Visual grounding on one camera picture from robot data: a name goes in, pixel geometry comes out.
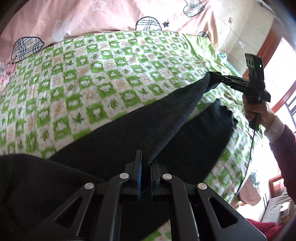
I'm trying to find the black pants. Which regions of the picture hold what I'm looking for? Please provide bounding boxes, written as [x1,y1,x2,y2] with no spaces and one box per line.
[1,74,237,240]

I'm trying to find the person's right hand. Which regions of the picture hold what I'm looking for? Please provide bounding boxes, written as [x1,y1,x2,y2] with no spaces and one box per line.
[243,94,276,131]

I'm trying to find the pink cloth on floor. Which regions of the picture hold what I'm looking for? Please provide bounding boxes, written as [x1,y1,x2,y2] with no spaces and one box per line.
[239,176,261,206]

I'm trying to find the red cloth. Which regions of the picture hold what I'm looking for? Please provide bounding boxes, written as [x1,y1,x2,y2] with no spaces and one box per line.
[246,218,284,241]

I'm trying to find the green white patterned bedsheet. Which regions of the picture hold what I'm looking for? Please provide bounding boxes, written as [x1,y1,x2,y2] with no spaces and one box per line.
[0,30,265,241]

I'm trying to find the floral white purple cloth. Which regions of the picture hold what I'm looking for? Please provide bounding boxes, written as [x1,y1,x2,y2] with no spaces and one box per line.
[0,62,16,92]

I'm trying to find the pink quilt with plaid hearts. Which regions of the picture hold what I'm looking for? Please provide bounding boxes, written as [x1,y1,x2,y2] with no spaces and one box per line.
[1,1,218,63]

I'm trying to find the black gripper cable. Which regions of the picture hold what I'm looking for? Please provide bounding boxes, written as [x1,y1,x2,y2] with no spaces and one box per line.
[234,128,257,200]

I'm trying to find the brown wooden door frame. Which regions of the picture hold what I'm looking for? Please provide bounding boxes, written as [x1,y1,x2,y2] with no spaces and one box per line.
[257,19,295,68]

